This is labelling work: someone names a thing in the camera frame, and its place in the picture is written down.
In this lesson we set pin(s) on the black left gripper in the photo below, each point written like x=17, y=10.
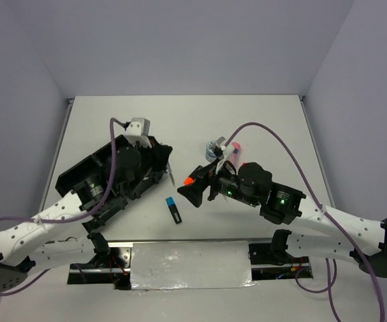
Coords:
x=160, y=154

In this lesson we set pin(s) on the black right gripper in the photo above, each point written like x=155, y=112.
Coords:
x=194, y=192

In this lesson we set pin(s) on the blue clear slim highlighter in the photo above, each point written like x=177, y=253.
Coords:
x=170, y=173

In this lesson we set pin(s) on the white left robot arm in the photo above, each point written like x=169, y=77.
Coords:
x=50, y=240

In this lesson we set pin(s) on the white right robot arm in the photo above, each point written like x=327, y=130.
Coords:
x=306, y=228

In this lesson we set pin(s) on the orange cap black highlighter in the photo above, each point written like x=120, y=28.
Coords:
x=192, y=176

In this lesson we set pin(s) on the black four-compartment organizer tray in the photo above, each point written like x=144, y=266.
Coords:
x=89, y=179

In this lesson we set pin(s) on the blue white round tub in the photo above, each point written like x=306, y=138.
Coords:
x=212, y=151

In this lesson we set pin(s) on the blue cap black highlighter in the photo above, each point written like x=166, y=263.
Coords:
x=173, y=210

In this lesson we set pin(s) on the pink lid clear jar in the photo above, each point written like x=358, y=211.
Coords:
x=235, y=154

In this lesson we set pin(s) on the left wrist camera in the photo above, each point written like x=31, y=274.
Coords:
x=137, y=131

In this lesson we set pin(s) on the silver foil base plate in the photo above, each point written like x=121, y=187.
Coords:
x=191, y=265

